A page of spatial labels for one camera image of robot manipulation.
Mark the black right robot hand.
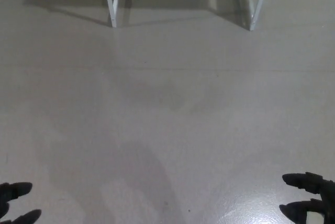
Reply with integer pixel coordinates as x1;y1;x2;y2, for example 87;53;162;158
279;172;335;224

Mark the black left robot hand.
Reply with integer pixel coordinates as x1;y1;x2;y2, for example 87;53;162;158
0;182;42;224

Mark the white metal-frame table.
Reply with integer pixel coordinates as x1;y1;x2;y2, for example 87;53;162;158
102;0;272;31

